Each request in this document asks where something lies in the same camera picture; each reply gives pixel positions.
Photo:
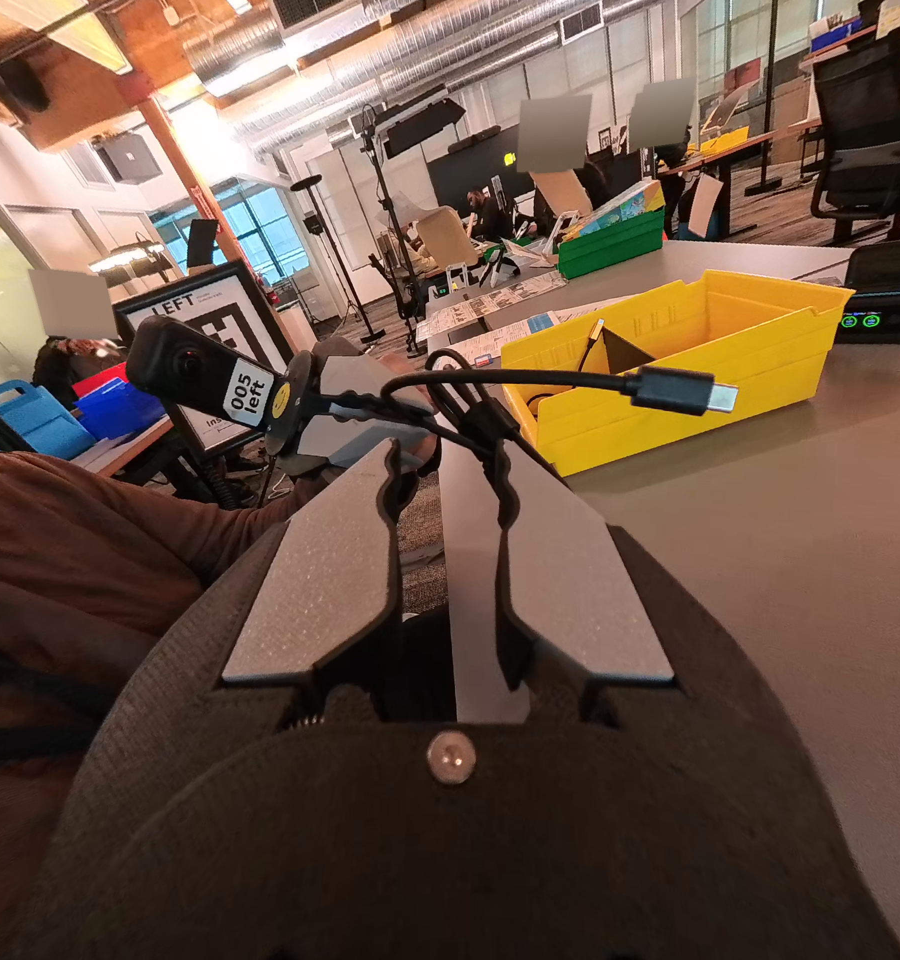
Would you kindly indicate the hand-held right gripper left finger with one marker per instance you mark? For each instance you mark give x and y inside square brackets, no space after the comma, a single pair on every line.
[330,585]

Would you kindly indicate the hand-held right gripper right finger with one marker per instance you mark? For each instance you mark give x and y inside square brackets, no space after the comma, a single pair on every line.
[577,592]

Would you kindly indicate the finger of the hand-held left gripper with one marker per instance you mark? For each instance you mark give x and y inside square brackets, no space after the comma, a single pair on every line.
[360,386]
[352,446]

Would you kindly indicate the person's left forearm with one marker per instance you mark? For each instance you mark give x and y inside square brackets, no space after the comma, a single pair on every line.
[82,540]

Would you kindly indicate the dark blue plastic bin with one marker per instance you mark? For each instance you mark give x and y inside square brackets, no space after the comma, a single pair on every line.
[120,409]

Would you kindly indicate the black light stand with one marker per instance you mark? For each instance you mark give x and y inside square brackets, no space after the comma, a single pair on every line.
[341,255]

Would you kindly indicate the printed paper sheets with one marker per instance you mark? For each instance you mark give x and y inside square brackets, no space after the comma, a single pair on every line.
[487,304]

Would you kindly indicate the light blue plastic case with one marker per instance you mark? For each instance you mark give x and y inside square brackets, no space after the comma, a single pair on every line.
[37,420]

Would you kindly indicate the beige chair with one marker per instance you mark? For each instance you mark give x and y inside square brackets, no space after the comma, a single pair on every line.
[446,236]

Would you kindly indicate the black hanging speaker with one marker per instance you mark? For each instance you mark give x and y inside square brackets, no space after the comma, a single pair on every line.
[129,157]

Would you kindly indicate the black studio light panel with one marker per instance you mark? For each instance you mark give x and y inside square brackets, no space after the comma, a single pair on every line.
[420,124]

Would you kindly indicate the yellow plastic bin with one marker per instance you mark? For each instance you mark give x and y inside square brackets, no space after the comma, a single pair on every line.
[720,352]

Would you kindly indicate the green plastic bin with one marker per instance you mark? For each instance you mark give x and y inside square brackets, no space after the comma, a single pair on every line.
[607,251]

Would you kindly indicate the colourful printed box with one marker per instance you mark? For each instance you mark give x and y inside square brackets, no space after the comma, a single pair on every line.
[622,206]

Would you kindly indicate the black power station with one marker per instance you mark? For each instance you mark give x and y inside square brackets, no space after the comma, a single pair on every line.
[889,292]

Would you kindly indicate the wooden desk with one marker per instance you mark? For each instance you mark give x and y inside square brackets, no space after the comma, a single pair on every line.
[720,146]

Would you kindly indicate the black office chair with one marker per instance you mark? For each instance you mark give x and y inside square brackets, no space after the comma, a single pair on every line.
[870,112]

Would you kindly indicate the silver ventilation duct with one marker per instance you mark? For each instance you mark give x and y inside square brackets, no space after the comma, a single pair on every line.
[390,67]

